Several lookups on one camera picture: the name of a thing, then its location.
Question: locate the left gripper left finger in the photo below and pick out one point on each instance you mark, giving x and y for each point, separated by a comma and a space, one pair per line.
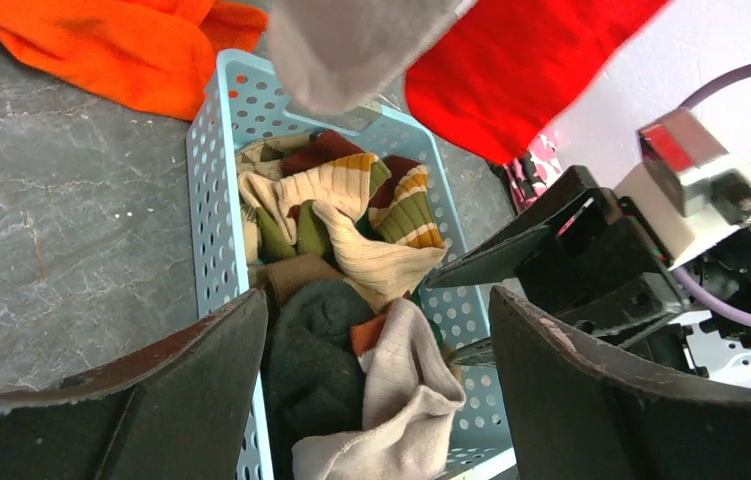
175, 409

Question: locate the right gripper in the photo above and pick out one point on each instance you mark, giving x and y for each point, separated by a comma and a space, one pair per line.
580, 257

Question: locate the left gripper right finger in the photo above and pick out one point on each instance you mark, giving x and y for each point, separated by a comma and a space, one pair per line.
580, 408

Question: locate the grey beige sock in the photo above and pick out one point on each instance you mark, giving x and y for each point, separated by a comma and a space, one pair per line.
409, 404
331, 55

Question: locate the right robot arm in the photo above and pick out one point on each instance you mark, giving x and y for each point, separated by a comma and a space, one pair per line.
703, 340

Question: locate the cream ribbed sock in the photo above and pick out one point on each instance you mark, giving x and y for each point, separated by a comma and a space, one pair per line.
370, 218

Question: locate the dark green sock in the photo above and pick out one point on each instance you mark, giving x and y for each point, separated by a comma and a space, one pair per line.
313, 383

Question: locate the pink camouflage garment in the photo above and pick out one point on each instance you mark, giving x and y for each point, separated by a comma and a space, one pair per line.
529, 176

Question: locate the red bear sock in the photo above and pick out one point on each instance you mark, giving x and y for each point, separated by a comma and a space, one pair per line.
506, 69

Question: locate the light blue plastic basket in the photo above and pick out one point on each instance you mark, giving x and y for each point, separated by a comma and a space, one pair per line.
245, 103

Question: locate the orange cloth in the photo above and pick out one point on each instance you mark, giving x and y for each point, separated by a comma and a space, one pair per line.
151, 56

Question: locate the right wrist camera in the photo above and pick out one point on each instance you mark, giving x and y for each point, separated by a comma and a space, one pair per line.
689, 189

